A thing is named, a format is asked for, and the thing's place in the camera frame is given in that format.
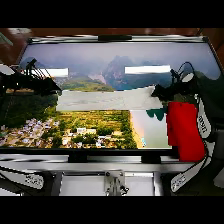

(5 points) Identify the black cable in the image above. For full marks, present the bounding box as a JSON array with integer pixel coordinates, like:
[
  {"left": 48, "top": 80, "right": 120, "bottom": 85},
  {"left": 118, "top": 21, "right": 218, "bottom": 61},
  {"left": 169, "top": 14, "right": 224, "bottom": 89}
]
[{"left": 176, "top": 61, "right": 197, "bottom": 77}]

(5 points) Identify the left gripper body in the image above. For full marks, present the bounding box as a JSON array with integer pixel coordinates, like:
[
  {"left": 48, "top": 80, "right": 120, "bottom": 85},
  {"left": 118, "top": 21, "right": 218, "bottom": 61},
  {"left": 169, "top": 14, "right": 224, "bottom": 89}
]
[{"left": 38, "top": 77, "right": 63, "bottom": 97}]

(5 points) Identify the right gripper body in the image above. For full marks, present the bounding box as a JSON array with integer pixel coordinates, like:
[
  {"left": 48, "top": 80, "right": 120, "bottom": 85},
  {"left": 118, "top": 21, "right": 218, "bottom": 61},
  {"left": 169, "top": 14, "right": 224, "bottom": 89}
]
[{"left": 151, "top": 84, "right": 170, "bottom": 102}]

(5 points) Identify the red garment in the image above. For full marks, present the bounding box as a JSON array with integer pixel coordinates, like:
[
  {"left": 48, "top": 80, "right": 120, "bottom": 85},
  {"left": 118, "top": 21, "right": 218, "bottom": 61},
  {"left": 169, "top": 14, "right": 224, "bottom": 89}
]
[{"left": 165, "top": 101, "right": 207, "bottom": 164}]

